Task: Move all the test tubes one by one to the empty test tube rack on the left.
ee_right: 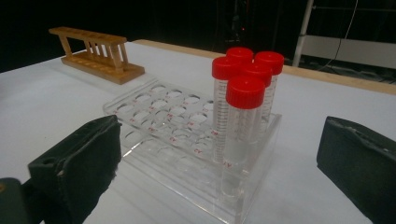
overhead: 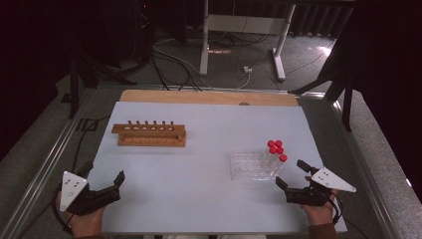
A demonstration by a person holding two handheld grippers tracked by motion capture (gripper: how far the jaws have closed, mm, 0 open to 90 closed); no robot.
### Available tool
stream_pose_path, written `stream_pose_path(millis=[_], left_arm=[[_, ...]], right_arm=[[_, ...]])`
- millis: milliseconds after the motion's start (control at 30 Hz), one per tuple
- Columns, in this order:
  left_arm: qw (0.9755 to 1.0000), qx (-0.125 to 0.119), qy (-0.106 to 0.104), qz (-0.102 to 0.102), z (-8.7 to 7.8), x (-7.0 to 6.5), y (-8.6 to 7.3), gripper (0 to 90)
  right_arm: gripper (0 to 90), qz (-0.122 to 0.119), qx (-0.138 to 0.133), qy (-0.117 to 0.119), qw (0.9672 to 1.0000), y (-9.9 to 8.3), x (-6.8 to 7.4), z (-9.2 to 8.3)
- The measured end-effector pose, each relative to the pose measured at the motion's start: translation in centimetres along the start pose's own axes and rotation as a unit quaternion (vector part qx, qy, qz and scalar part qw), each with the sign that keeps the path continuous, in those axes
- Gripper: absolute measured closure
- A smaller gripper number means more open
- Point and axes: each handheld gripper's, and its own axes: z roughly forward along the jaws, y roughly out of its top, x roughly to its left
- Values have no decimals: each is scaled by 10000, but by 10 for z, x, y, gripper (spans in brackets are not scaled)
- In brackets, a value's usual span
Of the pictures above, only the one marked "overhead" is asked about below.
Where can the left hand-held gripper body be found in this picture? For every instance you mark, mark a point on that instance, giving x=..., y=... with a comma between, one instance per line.
x=71, y=189

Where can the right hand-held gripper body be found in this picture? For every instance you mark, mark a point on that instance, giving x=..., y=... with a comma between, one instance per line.
x=328, y=179

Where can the red-capped clear tube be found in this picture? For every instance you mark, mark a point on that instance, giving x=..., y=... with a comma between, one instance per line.
x=272, y=150
x=280, y=150
x=271, y=143
x=278, y=143
x=283, y=158

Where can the clear plastic tube rack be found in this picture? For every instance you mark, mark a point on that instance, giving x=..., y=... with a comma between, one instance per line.
x=245, y=166

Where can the wooden test tube rack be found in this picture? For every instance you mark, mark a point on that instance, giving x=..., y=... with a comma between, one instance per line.
x=149, y=141

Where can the person's right hand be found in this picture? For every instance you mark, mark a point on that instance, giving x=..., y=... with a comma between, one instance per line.
x=318, y=214

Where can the person's left hand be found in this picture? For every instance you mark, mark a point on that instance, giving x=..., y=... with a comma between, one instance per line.
x=86, y=224

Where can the black floor plate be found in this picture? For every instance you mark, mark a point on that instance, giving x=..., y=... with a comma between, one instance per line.
x=87, y=125

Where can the black tripod stand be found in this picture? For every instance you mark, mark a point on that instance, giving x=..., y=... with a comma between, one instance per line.
x=347, y=106
x=73, y=93

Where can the white table mat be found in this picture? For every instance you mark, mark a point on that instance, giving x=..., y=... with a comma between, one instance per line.
x=199, y=186

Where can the white power plug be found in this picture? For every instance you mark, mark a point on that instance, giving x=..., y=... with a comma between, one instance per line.
x=247, y=69

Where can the black drape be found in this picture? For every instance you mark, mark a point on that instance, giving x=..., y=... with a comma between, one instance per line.
x=391, y=66

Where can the dark pleated curtain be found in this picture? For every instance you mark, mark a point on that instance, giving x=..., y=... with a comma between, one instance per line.
x=315, y=20

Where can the dark equipment rack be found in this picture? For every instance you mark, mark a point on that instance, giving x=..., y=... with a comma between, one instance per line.
x=144, y=26

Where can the metal floor rail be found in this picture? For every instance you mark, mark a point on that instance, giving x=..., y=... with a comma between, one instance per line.
x=43, y=172
x=361, y=166

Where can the white metal desk frame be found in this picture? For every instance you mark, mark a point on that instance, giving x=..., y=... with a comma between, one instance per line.
x=245, y=25

